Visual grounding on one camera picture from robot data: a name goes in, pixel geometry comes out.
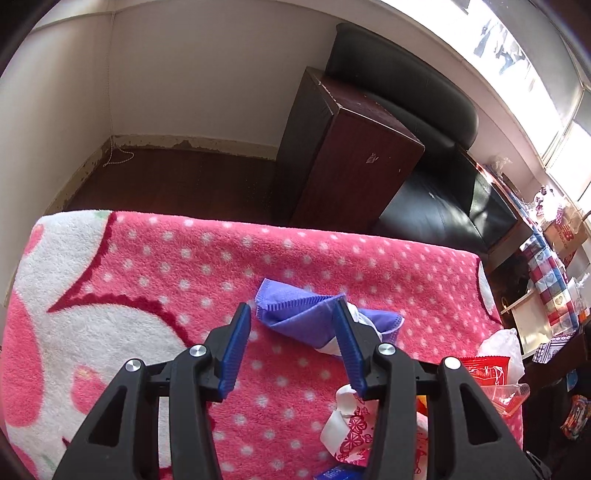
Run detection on clear pink plastic cup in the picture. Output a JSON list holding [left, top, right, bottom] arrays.
[[495, 382, 530, 415]]

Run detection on white plastic bag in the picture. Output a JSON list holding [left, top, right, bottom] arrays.
[[478, 329, 525, 380]]

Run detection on purple cloth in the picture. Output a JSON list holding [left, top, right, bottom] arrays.
[[254, 277, 405, 357]]

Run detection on hanging dark clothes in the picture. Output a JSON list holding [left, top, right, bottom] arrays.
[[475, 18, 532, 75]]

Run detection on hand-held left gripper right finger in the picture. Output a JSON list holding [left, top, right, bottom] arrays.
[[331, 298, 536, 480]]

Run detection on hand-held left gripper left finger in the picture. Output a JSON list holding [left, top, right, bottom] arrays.
[[52, 302, 252, 480]]

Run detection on red transparent wrapper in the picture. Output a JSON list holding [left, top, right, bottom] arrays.
[[462, 355, 511, 398]]

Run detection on white cord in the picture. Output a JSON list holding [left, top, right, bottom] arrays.
[[104, 141, 134, 168]]

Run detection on window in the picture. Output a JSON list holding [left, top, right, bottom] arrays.
[[383, 0, 591, 176]]

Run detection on checkered tablecloth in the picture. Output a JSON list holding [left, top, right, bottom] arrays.
[[522, 231, 581, 339]]

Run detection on colourful patterned item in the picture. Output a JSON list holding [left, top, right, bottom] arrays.
[[561, 396, 591, 440]]

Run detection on blue small box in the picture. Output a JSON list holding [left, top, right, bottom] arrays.
[[316, 466, 366, 480]]

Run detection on black leather armchair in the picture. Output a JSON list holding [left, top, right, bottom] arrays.
[[272, 23, 532, 273]]

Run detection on cardboard box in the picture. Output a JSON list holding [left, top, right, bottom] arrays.
[[542, 212, 591, 265]]

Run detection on pink polka dot printed blanket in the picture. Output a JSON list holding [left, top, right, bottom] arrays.
[[0, 210, 525, 480]]

